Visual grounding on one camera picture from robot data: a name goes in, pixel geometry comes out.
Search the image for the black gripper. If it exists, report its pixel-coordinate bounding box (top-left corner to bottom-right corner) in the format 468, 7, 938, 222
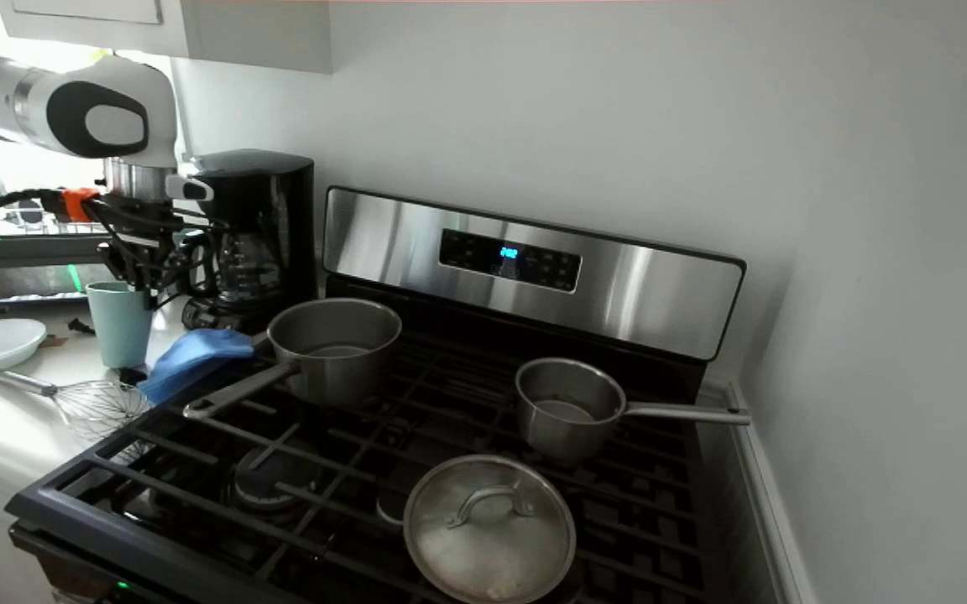
92, 194, 204, 311

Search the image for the large teal cup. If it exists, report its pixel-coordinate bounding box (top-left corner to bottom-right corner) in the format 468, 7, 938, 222
82, 278, 158, 373

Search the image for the blue cloth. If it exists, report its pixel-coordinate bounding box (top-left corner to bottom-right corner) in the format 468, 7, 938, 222
137, 325, 260, 411

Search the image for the black steel gas stove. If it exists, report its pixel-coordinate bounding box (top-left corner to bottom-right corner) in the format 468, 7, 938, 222
4, 186, 749, 604

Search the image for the black coffee maker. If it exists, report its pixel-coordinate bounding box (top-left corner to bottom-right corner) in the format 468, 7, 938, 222
185, 147, 318, 337

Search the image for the steel countertop appliance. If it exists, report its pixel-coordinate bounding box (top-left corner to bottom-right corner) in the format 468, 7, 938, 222
0, 216, 118, 311

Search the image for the large steel saucepan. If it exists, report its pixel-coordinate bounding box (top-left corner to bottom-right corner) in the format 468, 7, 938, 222
177, 296, 406, 423

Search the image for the small steel saucepan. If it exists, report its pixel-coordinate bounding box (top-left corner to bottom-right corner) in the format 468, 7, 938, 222
515, 356, 755, 468

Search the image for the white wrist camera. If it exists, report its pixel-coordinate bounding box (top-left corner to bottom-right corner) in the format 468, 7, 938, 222
161, 172, 218, 207

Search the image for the orange cable strap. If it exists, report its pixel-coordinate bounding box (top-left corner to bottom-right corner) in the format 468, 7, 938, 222
58, 186, 102, 222

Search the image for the wire whisk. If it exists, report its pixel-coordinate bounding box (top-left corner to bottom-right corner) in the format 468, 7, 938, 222
0, 367, 158, 431

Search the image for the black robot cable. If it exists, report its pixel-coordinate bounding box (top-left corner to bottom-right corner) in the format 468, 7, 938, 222
0, 186, 66, 243

